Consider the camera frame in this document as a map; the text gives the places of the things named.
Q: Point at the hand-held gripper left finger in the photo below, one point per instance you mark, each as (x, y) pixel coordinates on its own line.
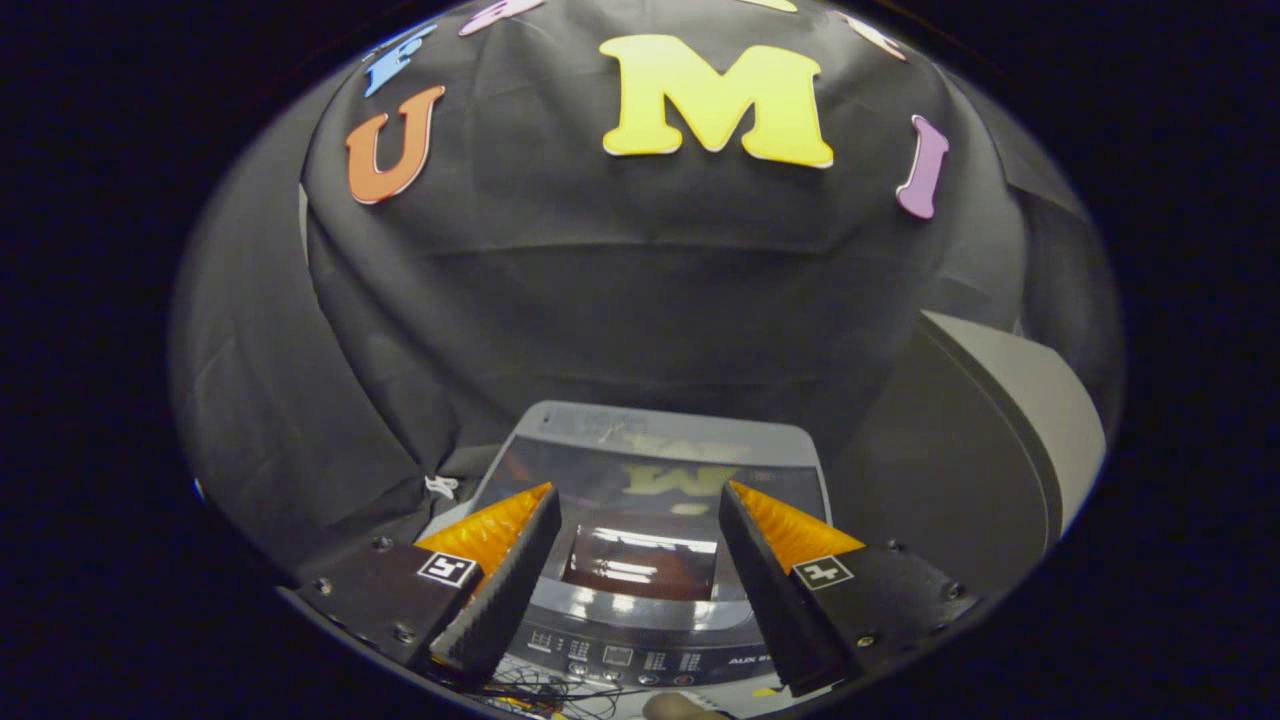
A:
(505, 590)

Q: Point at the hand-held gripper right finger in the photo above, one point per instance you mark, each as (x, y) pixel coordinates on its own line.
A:
(770, 590)

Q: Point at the grey washing machine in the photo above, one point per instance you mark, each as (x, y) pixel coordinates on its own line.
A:
(640, 650)

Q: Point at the beige cabinet with dark top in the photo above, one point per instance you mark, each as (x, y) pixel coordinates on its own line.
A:
(960, 440)

